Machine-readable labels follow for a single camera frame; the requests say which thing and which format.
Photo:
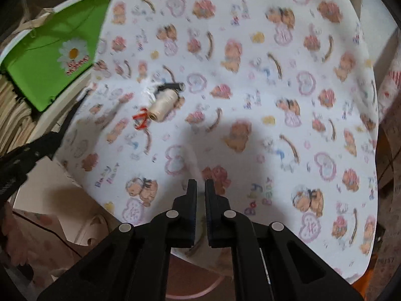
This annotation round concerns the bear print tablecloth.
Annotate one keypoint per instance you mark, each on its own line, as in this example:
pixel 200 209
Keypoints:
pixel 250 116

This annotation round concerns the red orange band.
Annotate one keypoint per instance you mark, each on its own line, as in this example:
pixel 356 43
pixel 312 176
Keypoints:
pixel 141 119

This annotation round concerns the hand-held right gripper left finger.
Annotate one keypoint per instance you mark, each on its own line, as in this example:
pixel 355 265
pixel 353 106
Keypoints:
pixel 183 225

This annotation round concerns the small black cylinder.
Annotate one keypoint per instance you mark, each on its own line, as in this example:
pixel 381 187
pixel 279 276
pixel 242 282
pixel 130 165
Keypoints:
pixel 172 86

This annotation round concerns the pink plastic basket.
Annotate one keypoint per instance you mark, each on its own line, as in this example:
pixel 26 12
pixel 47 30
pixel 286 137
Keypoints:
pixel 200 276

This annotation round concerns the cream thread spool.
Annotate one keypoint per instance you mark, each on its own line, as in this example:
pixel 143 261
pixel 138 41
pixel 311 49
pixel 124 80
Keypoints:
pixel 161 105

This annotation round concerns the stack of beige bags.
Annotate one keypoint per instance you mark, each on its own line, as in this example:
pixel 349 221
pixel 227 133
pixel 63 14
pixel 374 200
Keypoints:
pixel 12 116

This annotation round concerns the beige tote bag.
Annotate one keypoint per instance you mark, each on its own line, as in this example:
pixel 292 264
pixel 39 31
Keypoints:
pixel 37 22

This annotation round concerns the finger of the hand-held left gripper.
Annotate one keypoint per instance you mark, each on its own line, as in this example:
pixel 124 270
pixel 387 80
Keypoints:
pixel 67 128

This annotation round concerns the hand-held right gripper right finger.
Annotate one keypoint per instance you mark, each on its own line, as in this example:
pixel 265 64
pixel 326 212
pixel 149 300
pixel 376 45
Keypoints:
pixel 217 225

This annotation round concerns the strawberry print cloth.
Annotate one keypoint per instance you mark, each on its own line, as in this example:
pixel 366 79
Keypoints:
pixel 391 84

